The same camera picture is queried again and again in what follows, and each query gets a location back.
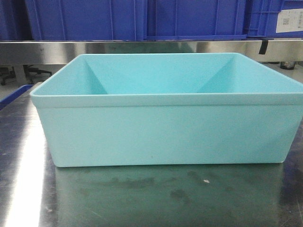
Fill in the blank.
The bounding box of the light teal plastic bin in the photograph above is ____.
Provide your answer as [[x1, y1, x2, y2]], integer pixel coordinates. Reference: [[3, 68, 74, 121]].
[[30, 53, 303, 167]]

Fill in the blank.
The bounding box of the blue crate middle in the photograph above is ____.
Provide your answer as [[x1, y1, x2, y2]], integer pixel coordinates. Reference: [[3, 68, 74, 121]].
[[146, 0, 246, 41]]

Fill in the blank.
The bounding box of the black tape strip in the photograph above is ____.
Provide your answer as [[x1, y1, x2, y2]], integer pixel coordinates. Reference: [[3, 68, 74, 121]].
[[259, 40, 268, 55]]

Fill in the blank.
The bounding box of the blue crate right with label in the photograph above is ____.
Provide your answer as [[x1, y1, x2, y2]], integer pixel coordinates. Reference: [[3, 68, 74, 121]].
[[243, 0, 303, 38]]

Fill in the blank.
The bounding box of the black office chair base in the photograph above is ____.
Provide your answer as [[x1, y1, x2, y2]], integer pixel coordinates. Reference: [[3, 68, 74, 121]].
[[0, 65, 53, 86]]

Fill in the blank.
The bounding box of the large blue crate left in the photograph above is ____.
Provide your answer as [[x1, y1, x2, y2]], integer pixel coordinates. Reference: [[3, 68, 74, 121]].
[[0, 0, 147, 41]]

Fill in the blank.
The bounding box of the white paper label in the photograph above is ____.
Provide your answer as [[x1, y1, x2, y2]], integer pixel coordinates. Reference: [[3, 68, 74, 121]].
[[276, 9, 303, 33]]

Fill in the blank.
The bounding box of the stainless steel shelf rail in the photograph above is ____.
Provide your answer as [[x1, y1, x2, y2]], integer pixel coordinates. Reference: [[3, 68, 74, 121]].
[[0, 39, 303, 65]]

